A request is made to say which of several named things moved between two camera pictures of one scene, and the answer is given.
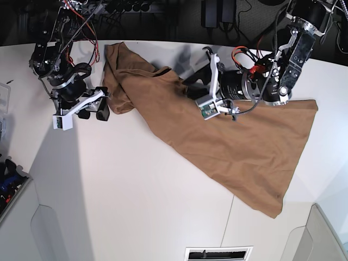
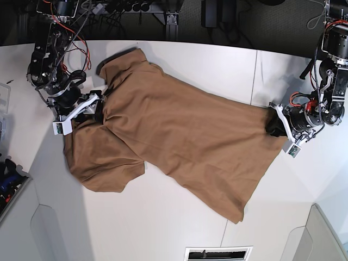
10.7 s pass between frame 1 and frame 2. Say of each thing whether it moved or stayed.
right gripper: moved
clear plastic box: stayed
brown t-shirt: moved
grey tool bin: stayed
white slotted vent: stayed
